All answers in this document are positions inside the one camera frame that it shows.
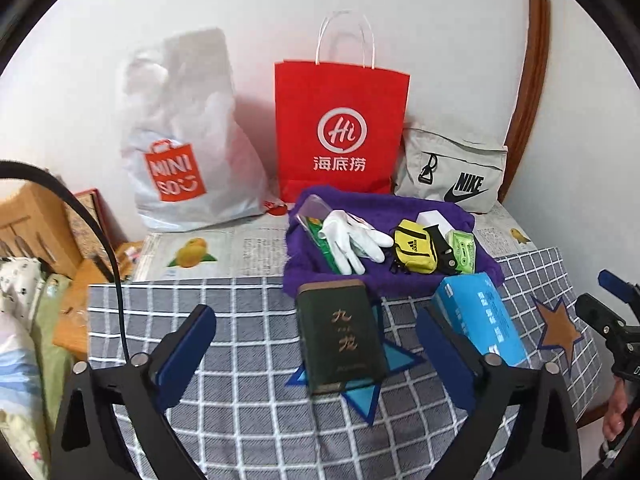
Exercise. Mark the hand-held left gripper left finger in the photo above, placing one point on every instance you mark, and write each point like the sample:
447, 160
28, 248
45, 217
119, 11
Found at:
185, 355

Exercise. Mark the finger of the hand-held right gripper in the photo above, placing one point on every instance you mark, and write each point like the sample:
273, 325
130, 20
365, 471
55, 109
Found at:
595, 312
612, 282

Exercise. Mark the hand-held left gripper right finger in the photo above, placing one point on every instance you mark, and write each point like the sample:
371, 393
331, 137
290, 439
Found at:
445, 360

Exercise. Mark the light green tissue pack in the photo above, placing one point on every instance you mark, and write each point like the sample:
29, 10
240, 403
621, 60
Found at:
462, 250

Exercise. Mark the small yellow bag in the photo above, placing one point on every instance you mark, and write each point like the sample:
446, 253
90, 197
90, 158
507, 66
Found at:
412, 247

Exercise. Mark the white sponge block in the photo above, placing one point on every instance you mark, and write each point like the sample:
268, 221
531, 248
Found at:
432, 220

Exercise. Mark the white glove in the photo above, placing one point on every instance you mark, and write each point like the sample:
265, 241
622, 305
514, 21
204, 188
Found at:
350, 240

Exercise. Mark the green snack packet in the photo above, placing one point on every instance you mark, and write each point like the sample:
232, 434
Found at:
320, 246

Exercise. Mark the person's right hand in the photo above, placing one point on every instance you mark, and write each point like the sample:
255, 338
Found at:
617, 410

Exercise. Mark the grey checked tablecloth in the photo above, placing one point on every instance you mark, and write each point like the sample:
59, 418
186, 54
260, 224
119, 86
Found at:
225, 310

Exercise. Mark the blue tissue pack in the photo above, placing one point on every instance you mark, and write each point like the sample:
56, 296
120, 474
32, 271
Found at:
480, 310

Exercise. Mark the purple towel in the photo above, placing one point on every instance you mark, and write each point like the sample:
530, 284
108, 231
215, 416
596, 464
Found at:
385, 276

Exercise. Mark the dark green tin box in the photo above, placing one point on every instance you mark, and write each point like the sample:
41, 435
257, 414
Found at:
340, 335

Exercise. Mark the wooden nightstand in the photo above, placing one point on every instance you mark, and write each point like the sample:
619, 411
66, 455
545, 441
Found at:
80, 310

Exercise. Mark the newspaper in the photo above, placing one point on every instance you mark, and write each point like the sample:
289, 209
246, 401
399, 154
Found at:
240, 250

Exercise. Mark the light green bed sheet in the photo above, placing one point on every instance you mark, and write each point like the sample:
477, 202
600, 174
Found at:
52, 325

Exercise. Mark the patterned box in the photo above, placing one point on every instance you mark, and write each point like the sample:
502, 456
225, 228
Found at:
90, 220

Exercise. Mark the colourful quilt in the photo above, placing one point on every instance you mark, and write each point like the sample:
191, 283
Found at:
15, 385

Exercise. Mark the white dotted pillow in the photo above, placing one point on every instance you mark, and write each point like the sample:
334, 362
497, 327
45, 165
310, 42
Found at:
20, 280

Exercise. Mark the grey waist bag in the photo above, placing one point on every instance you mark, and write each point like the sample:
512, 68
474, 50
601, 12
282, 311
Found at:
450, 170

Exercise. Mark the white plastic shopping bag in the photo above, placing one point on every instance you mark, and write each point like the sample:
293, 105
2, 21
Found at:
185, 110

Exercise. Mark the red paper bag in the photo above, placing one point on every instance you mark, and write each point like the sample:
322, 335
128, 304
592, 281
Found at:
340, 110

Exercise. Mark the brown wooden door frame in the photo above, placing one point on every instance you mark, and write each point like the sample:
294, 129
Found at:
535, 60

